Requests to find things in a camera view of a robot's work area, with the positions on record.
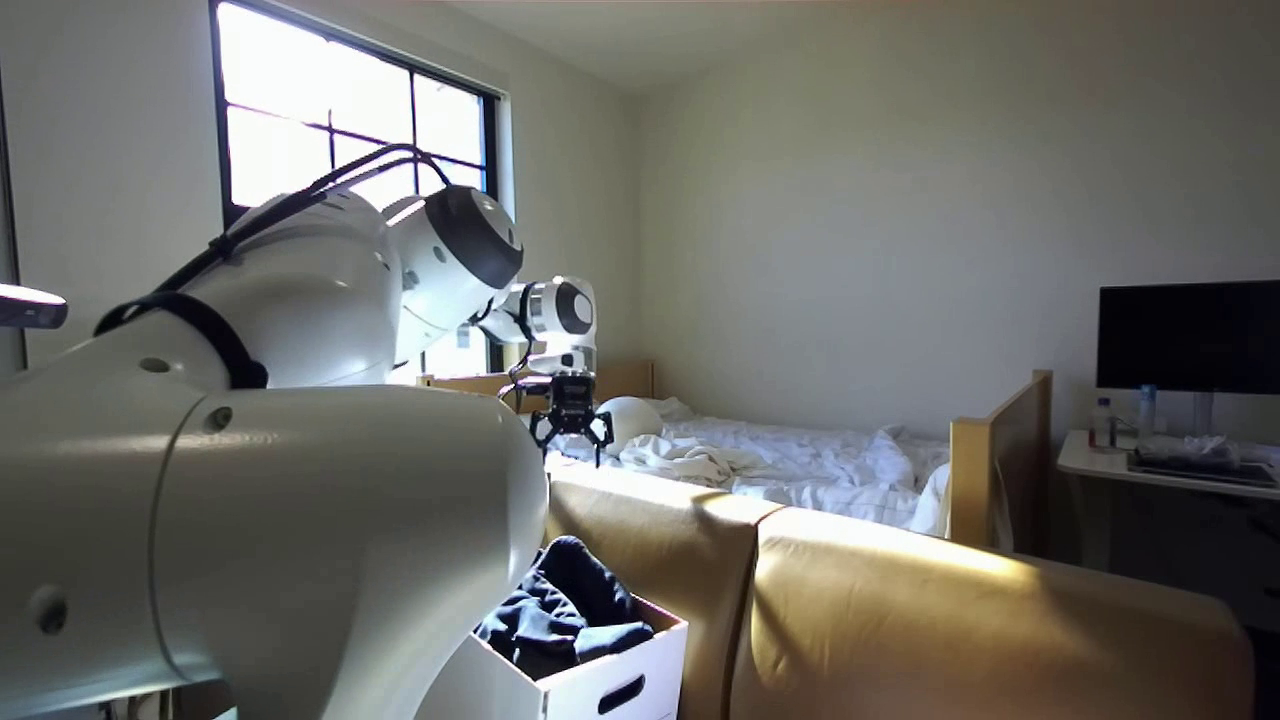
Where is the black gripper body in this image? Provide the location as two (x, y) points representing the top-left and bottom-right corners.
(543, 377), (597, 431)

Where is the black hoodie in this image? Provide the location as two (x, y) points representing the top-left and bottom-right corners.
(473, 538), (656, 680)

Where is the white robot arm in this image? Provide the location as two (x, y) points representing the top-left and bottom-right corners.
(0, 146), (548, 720)

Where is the white cardboard box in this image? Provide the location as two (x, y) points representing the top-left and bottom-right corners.
(417, 600), (689, 720)

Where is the white pillow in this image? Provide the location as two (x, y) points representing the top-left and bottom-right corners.
(599, 396), (663, 446)

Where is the tan sofa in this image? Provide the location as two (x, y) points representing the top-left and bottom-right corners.
(548, 473), (1257, 720)

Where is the black framed window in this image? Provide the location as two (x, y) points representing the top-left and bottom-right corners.
(212, 0), (522, 386)

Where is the white desk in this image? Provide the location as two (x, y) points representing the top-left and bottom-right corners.
(1055, 428), (1280, 501)

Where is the clear water bottle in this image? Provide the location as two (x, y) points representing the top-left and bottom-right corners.
(1137, 386), (1160, 438)

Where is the black keyboard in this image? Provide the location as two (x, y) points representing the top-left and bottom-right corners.
(1126, 449), (1273, 485)

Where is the black computer monitor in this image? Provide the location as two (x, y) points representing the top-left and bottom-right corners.
(1097, 282), (1280, 396)

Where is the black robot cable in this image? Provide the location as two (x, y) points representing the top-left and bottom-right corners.
(90, 140), (454, 393)

